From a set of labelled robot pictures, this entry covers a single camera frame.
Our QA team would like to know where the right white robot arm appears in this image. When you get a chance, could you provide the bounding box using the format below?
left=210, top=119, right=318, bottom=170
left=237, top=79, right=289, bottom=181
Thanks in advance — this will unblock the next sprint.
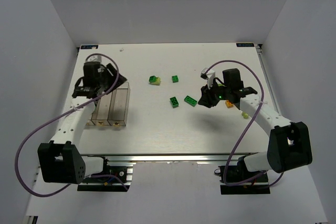
left=198, top=69, right=312, bottom=176

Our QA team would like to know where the pale yellow small lego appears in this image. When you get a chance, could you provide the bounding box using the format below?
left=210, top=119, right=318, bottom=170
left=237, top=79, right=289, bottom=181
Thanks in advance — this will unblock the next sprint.
left=242, top=112, right=249, bottom=119

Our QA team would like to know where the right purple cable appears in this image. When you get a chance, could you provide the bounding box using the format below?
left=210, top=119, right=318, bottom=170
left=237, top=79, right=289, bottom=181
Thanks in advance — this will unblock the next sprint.
left=204, top=60, right=285, bottom=188

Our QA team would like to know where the right clear container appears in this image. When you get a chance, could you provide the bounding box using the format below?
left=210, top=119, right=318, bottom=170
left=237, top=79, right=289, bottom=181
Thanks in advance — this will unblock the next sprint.
left=108, top=82, right=131, bottom=127

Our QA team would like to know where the aluminium table rail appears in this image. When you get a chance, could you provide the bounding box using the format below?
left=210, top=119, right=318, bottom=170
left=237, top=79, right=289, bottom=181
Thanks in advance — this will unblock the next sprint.
left=48, top=153, right=268, bottom=164

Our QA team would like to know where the left clear container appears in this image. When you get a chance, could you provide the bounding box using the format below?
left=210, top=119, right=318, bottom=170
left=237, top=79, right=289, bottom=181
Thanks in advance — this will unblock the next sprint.
left=86, top=99, right=106, bottom=126

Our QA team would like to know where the green 2x3 lego brick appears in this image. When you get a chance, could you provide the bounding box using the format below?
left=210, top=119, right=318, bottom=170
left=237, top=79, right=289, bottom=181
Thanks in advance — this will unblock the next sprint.
left=170, top=97, right=179, bottom=108

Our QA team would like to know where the small green lego brick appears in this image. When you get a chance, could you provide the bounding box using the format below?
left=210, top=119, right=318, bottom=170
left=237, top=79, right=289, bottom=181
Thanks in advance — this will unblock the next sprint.
left=172, top=75, right=179, bottom=83

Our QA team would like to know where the right blue table label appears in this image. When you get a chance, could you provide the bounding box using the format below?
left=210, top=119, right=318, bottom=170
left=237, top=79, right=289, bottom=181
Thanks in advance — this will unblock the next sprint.
left=236, top=42, right=255, bottom=47

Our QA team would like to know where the green 2x4 lego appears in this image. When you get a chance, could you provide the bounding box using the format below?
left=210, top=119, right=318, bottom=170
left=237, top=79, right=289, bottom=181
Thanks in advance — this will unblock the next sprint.
left=184, top=95, right=197, bottom=107

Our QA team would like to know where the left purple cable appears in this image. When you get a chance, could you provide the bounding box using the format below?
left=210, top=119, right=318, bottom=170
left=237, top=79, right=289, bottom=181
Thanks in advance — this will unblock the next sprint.
left=15, top=54, right=129, bottom=197

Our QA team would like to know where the blue table label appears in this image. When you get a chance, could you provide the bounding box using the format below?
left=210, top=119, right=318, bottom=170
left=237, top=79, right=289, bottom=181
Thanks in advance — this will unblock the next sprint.
left=236, top=42, right=255, bottom=47
left=80, top=45, right=98, bottom=50

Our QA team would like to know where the small orange lego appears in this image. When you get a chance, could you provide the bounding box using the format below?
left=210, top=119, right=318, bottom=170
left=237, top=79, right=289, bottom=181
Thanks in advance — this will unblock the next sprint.
left=225, top=100, right=235, bottom=108

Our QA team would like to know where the green and lime lego stack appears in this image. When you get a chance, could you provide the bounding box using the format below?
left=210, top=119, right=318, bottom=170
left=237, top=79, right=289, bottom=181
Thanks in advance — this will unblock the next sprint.
left=149, top=76, right=161, bottom=86

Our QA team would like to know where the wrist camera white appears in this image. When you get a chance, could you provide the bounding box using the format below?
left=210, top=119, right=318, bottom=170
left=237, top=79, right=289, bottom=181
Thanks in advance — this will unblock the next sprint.
left=201, top=68, right=216, bottom=89
left=88, top=55, right=102, bottom=63

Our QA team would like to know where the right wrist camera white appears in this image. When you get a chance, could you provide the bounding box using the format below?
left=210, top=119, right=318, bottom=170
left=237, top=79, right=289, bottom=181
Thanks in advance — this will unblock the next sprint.
left=201, top=68, right=216, bottom=89

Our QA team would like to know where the middle clear container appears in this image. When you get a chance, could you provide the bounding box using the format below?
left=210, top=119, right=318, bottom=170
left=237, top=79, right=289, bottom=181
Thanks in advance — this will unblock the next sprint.
left=91, top=92, right=113, bottom=126

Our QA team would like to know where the clear container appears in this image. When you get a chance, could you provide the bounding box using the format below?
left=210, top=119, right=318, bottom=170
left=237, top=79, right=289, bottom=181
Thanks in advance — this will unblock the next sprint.
left=86, top=99, right=106, bottom=126
left=108, top=82, right=131, bottom=127
left=91, top=92, right=113, bottom=126

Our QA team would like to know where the purple cable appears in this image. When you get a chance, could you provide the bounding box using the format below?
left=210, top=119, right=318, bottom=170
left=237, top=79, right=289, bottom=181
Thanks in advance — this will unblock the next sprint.
left=204, top=60, right=285, bottom=188
left=15, top=54, right=129, bottom=197

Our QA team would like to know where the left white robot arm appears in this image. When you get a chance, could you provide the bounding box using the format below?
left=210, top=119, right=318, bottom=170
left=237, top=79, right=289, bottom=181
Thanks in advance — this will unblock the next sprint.
left=37, top=61, right=126, bottom=184

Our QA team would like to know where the left blue table label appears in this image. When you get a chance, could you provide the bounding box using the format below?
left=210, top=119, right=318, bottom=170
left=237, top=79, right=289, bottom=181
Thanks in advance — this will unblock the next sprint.
left=80, top=45, right=98, bottom=50

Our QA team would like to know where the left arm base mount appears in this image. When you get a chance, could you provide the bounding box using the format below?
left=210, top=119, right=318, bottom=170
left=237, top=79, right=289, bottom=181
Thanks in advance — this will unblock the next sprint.
left=77, top=157, right=135, bottom=192

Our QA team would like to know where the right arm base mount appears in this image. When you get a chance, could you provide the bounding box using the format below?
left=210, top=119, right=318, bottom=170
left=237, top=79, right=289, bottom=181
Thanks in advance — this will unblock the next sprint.
left=214, top=161, right=270, bottom=195

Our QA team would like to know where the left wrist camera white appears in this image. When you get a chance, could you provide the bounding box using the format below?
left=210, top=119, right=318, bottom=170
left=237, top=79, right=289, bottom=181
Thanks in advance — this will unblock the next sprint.
left=88, top=55, right=102, bottom=63

